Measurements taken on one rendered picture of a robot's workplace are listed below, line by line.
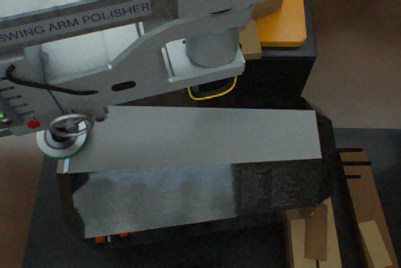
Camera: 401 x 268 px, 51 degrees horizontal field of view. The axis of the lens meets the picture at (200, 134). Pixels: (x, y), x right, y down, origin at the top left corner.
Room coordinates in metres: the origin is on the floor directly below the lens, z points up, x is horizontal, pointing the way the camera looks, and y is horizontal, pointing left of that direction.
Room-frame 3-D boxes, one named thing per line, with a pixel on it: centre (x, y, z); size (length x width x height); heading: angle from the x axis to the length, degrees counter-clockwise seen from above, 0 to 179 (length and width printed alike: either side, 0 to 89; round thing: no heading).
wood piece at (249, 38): (1.26, -0.25, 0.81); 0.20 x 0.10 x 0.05; 4
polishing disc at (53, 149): (0.77, 0.59, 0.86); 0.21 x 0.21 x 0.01
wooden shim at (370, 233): (0.38, -0.93, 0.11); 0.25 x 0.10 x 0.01; 10
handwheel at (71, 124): (0.68, 0.45, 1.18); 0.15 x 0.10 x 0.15; 103
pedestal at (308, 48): (1.51, -0.31, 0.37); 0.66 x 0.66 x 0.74; 86
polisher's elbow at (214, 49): (0.92, -0.05, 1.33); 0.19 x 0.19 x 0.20
